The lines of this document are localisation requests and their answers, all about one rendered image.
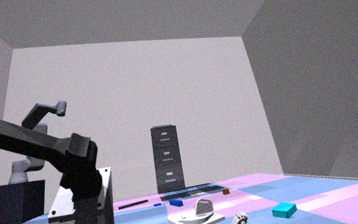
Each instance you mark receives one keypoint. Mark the blue rectangular block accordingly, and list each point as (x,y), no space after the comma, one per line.
(177,203)

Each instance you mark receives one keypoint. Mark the small brown block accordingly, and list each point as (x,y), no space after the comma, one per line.
(225,191)

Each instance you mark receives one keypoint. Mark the teal rectangular block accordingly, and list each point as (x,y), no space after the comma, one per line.
(284,210)

